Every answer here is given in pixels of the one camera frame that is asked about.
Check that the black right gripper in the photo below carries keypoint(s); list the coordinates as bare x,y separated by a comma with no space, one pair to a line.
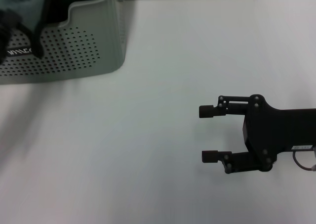
284,130

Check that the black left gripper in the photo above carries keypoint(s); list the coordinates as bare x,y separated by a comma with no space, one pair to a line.
5,36

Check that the dark green towel yellow back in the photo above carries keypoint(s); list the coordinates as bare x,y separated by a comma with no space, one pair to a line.
24,1

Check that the grey perforated plastic storage box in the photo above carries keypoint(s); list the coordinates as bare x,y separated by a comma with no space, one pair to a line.
81,51

